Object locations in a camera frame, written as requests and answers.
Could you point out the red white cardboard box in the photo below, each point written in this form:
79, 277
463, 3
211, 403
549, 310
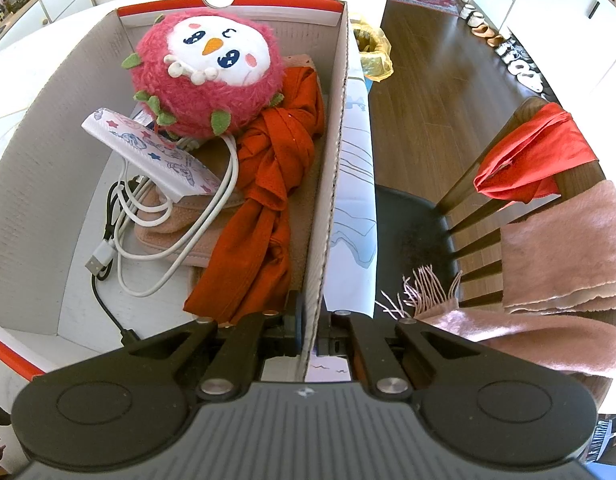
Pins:
54, 176

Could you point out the white wall cabinets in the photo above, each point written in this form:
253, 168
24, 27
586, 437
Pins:
573, 42

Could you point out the red cloth on chair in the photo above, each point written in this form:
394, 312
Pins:
521, 167

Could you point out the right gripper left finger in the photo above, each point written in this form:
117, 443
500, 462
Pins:
244, 347

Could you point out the pink fleece pouch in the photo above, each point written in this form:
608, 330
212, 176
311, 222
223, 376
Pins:
300, 206

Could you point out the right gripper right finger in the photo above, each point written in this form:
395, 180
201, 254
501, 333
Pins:
355, 337

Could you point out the pink plush toy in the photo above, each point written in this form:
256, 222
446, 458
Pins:
202, 73

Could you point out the white drawer cabinet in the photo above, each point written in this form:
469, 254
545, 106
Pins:
37, 14

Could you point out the row of shoes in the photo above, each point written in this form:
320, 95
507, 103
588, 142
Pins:
518, 62

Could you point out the red knotted cloth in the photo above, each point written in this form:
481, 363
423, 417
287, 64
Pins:
250, 267

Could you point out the near wooden chair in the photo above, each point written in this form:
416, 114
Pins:
483, 404

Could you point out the pink scarf on chair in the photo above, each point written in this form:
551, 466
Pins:
559, 269

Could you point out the blue white small box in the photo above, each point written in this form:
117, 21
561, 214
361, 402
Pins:
142, 116

